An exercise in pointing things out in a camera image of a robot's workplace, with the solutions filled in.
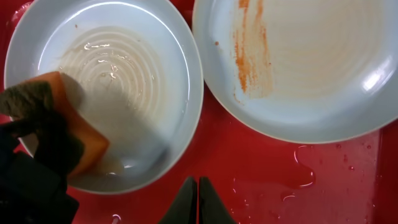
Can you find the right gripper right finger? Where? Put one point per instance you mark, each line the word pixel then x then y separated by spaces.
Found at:
pixel 211 208

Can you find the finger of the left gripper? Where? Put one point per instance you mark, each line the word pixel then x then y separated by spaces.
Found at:
pixel 32 107

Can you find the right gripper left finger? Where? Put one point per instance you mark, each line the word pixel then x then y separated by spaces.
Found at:
pixel 183 209

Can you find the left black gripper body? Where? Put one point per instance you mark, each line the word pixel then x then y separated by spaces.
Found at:
pixel 30 192

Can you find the orange sponge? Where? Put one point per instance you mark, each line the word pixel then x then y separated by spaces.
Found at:
pixel 94 143

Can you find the stained white plate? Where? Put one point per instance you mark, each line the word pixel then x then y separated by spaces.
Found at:
pixel 131 69

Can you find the red plastic tray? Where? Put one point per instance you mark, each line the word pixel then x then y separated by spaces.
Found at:
pixel 258 178

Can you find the top clean white plate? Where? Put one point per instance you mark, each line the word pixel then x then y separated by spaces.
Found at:
pixel 305 71

